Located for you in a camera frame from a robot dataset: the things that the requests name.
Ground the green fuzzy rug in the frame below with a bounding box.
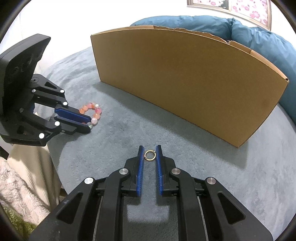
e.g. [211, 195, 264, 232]
[4, 207, 37, 240]

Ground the floral window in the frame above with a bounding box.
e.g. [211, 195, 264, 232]
[187, 0, 272, 30]

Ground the grey bed sheet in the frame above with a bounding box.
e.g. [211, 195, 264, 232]
[43, 48, 295, 238]

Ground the blue duvet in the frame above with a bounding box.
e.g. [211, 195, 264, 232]
[132, 16, 296, 120]

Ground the orange bead bracelet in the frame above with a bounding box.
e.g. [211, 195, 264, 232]
[79, 102, 103, 129]

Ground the brown cardboard box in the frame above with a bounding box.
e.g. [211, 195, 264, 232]
[91, 25, 289, 147]

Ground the cream trouser leg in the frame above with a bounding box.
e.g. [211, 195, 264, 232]
[1, 144, 61, 225]

